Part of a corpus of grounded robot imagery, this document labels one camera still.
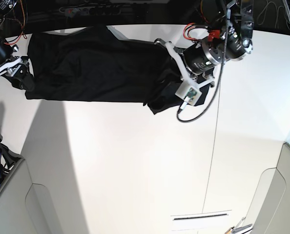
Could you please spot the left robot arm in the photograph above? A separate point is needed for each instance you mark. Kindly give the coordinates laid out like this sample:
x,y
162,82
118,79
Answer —
x,y
225,34

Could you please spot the grey left side panel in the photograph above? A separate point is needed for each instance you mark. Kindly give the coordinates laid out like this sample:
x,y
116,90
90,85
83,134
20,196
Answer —
x,y
26,207

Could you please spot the grey panel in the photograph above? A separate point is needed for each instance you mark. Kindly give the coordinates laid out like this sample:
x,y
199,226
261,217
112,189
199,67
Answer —
x,y
26,207
269,212

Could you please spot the black T-shirt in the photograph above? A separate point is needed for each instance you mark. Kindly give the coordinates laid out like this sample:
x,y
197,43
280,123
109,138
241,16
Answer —
x,y
94,65

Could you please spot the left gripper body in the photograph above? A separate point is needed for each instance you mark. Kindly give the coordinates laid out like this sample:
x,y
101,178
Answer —
x,y
177,54

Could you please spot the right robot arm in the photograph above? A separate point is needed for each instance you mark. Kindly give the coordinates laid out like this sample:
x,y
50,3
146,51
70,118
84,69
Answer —
x,y
8,48

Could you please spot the grey tool at bottom edge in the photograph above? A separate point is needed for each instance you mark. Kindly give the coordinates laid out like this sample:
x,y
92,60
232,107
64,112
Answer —
x,y
240,228

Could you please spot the white power strip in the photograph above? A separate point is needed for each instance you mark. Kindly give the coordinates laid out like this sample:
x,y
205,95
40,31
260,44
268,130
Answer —
x,y
102,10

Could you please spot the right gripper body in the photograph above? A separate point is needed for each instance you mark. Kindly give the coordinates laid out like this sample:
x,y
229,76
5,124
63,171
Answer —
x,y
12,67

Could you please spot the grey right side panel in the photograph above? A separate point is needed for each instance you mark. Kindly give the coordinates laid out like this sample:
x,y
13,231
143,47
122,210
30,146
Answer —
x,y
269,212

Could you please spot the black table slot strip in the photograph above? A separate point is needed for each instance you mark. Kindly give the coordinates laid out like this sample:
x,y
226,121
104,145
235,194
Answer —
x,y
198,217

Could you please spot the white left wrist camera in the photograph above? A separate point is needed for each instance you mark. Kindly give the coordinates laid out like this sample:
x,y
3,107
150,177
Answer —
x,y
188,93

